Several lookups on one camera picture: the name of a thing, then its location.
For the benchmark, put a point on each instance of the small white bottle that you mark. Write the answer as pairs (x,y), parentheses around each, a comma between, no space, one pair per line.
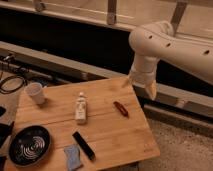
(81,109)

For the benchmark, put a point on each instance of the dark patterned ceramic bowl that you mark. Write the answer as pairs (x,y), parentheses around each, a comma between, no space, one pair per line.
(29,145)

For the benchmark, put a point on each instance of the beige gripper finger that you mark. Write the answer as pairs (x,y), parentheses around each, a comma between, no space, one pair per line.
(151,90)
(128,81)

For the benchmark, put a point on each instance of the blue sponge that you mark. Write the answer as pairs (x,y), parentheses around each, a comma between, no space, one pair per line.
(73,157)

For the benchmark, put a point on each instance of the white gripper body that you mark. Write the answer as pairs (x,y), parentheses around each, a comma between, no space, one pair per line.
(143,69)

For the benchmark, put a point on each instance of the wooden board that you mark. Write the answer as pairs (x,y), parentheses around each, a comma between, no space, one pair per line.
(116,140)

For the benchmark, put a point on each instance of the black rectangular bar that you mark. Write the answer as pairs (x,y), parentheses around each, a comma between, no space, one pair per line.
(84,146)

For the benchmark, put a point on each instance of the black object at left edge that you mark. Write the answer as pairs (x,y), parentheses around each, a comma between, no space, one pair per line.
(5,131)

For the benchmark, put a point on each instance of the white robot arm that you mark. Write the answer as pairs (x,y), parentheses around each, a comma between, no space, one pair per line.
(154,42)

